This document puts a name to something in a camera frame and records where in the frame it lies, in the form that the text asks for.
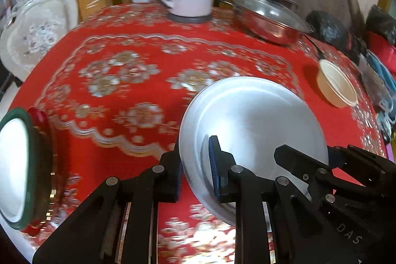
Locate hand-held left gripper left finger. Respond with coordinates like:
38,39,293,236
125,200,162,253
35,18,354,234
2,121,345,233
32,150,185,264

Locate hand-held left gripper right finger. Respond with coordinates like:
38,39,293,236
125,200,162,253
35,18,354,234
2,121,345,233
208,135,341,264

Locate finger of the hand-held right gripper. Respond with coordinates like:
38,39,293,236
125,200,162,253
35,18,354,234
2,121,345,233
328,144,396,188
274,144,335,194

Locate silver metal plate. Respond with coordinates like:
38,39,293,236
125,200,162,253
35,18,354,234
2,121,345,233
179,77,329,226

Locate green plastic bowl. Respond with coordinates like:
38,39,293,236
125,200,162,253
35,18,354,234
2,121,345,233
0,108,47,229

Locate red glass plate gold rim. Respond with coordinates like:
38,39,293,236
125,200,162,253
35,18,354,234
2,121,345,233
26,106,59,221

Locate large white bowl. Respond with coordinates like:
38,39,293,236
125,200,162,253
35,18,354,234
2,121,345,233
0,119,30,223

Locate cream plastic bowl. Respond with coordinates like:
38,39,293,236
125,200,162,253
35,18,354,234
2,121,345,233
316,59,359,108

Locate pile of blue face masks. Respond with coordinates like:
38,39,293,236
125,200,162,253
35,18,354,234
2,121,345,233
359,49,396,141

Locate red patterned tablecloth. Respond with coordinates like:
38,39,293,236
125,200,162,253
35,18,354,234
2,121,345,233
0,2,390,264

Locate red bag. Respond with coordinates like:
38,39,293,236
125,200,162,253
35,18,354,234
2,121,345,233
368,32,396,73

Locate steel pan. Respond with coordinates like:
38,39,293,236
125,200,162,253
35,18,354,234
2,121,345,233
217,0,314,46

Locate black plastic bag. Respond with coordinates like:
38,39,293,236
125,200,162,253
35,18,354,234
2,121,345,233
306,10,351,51
366,4,396,45

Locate glass pan lid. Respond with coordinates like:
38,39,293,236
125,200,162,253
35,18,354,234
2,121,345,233
229,0,314,35

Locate cardboard box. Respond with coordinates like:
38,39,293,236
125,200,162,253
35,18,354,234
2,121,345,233
76,0,109,22

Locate white ornate chair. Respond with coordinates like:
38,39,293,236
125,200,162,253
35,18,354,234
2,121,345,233
0,0,79,82

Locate black power cable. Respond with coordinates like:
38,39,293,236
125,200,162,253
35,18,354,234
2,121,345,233
305,34,325,61

